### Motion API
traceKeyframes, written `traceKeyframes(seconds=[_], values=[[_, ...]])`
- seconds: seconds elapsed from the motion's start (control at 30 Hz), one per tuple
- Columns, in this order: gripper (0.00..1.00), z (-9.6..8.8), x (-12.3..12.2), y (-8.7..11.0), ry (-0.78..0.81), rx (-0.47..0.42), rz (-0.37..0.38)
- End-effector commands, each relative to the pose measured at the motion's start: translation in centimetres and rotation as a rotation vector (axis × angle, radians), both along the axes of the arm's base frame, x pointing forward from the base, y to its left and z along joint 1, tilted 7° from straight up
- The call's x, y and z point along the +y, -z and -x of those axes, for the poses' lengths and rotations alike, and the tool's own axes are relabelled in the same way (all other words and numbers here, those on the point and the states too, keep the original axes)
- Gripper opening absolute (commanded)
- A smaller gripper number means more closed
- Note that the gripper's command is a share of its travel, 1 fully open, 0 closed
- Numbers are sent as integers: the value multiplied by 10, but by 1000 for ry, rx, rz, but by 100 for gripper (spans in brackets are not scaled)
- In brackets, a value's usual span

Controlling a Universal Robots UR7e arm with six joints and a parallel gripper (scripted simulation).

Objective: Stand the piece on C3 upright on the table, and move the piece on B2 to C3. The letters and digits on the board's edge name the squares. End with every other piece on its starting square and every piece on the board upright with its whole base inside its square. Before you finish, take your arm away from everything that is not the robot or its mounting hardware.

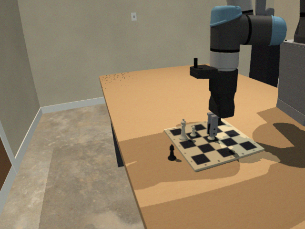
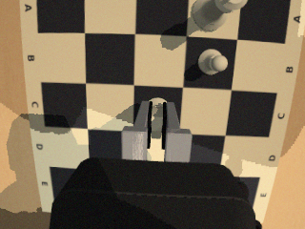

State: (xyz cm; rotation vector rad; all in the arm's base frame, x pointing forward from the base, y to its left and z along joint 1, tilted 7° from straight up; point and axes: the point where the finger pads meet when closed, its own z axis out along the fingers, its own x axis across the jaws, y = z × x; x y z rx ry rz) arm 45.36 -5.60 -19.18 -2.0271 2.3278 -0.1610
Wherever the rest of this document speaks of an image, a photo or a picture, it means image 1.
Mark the white pawn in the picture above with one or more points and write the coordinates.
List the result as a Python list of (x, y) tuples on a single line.
[(193, 134)]

